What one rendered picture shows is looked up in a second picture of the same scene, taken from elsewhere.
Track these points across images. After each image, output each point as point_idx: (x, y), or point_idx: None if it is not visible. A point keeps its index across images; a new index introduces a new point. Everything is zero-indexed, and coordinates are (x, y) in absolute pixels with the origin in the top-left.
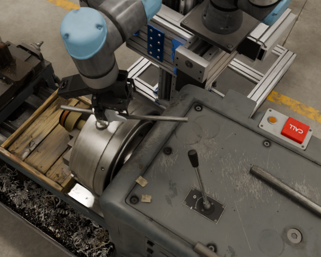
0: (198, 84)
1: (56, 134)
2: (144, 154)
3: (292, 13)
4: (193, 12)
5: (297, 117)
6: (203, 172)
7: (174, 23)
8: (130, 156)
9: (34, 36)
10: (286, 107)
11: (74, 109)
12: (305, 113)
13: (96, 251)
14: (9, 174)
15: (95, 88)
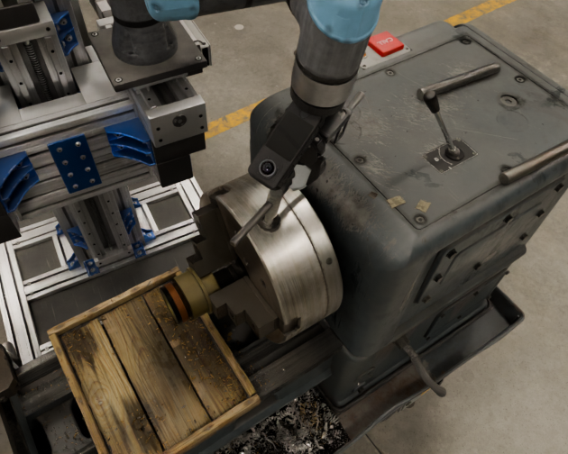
0: (194, 144)
1: (144, 376)
2: (353, 186)
3: None
4: (107, 66)
5: (215, 141)
6: (406, 139)
7: (85, 107)
8: (338, 211)
9: None
10: None
11: (251, 225)
12: (216, 131)
13: (321, 431)
14: None
15: (342, 103)
